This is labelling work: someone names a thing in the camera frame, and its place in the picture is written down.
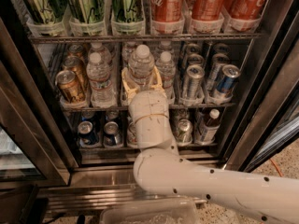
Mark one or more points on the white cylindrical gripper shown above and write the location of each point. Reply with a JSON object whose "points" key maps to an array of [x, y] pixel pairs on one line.
{"points": [[148, 104]]}

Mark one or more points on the water bottle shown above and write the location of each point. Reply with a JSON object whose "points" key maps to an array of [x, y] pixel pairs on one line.
{"points": [[102, 50], [127, 49], [141, 65], [163, 46], [99, 76], [167, 71]]}

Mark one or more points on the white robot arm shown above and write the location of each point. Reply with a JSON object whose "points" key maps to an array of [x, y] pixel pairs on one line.
{"points": [[160, 170]]}

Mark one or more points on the stainless steel fridge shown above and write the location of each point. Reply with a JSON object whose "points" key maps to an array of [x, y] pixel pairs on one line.
{"points": [[73, 178]]}

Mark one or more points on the brown drink bottle white cap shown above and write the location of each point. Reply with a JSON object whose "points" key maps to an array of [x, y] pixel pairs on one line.
{"points": [[207, 127]]}

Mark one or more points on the right green sparkling water can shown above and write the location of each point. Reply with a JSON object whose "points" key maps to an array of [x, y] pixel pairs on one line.
{"points": [[127, 11]]}

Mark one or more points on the green sparkling water can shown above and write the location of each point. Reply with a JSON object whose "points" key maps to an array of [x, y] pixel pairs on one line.
{"points": [[87, 11], [127, 11], [46, 11]]}

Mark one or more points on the middle green sparkling water can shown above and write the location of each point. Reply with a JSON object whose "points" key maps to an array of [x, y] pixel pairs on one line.
{"points": [[87, 11]]}

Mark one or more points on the left green sparkling water can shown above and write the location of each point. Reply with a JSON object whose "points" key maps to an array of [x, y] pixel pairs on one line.
{"points": [[46, 11]]}

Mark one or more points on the open fridge glass door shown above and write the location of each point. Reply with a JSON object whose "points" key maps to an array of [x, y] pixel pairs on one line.
{"points": [[272, 127]]}

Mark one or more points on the left green-white soda can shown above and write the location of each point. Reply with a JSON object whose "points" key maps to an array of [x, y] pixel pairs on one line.
{"points": [[131, 138]]}

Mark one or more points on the green-white soda can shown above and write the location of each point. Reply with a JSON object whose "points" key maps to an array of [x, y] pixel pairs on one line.
{"points": [[131, 138], [183, 131]]}

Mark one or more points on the front silver energy can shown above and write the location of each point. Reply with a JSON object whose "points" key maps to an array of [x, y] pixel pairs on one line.
{"points": [[192, 80]]}

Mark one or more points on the silver energy can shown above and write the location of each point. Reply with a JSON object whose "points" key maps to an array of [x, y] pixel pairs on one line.
{"points": [[190, 59], [192, 80]]}

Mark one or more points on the middle silver energy can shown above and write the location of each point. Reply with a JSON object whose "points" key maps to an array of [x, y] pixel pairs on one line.
{"points": [[190, 59]]}

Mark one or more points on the blue soda can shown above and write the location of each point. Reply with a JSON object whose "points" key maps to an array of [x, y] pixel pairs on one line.
{"points": [[87, 134], [112, 135]]}

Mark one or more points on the right green-white soda can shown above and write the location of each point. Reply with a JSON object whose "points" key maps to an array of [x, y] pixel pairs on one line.
{"points": [[183, 131]]}

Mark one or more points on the middle gold can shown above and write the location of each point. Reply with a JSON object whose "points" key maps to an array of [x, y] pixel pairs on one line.
{"points": [[76, 65]]}

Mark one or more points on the gold can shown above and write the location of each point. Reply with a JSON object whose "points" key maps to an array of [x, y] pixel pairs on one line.
{"points": [[77, 50], [69, 86], [76, 65]]}

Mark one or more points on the left blue soda can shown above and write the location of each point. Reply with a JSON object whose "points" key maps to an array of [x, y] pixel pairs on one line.
{"points": [[87, 134]]}

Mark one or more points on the rear gold can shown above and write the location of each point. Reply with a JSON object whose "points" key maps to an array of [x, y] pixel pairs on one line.
{"points": [[77, 50]]}

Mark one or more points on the front gold can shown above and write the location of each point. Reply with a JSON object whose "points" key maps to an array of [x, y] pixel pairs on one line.
{"points": [[69, 86]]}

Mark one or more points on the middle blue energy can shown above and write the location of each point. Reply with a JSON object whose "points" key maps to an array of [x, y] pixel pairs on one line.
{"points": [[218, 61]]}

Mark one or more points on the blue energy can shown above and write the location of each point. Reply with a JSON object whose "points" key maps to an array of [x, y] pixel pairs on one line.
{"points": [[229, 76], [218, 61]]}

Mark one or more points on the front blue energy can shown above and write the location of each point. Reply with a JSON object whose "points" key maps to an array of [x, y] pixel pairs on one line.
{"points": [[229, 76]]}

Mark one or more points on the left red cola can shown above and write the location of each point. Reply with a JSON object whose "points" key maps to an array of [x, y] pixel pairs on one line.
{"points": [[166, 10]]}

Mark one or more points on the red cola can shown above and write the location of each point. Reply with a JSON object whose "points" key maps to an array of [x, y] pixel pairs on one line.
{"points": [[166, 10], [206, 10], [246, 9]]}

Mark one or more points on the middle red cola can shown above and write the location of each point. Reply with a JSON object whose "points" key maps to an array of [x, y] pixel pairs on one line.
{"points": [[206, 10]]}

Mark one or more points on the right red cola can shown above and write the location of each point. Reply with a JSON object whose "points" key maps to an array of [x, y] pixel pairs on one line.
{"points": [[246, 9]]}

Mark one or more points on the middle wire shelf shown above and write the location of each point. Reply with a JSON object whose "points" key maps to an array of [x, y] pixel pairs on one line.
{"points": [[125, 107]]}

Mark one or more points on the wire shelf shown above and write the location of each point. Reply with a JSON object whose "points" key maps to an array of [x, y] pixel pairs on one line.
{"points": [[142, 38], [125, 107]]}

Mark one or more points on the top wire shelf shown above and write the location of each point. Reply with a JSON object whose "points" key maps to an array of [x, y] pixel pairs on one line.
{"points": [[142, 38]]}

